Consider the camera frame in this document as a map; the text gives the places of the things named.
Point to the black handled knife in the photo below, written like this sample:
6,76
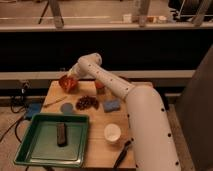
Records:
122,154

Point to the dark rectangular block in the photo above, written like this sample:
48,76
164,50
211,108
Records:
61,134

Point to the blue sponge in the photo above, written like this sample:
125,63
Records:
111,105

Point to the wooden table board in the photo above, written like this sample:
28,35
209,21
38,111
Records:
99,153

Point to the orange round fruit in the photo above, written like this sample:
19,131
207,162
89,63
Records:
99,85

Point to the green plastic tray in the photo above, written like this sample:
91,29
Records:
39,144

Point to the wooden stick utensil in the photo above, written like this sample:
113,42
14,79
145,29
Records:
54,102

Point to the white cup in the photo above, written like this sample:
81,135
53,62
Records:
112,133

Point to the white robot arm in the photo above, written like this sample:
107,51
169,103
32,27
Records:
153,143

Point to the blue box on floor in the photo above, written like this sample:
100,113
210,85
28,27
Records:
32,109

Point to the bunch of dark grapes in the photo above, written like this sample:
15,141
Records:
87,102

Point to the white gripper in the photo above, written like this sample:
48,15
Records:
73,72

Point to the grey round lid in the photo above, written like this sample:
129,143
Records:
66,108

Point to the red chili pepper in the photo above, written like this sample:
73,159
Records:
69,83

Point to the red bowl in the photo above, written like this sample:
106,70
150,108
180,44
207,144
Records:
62,83

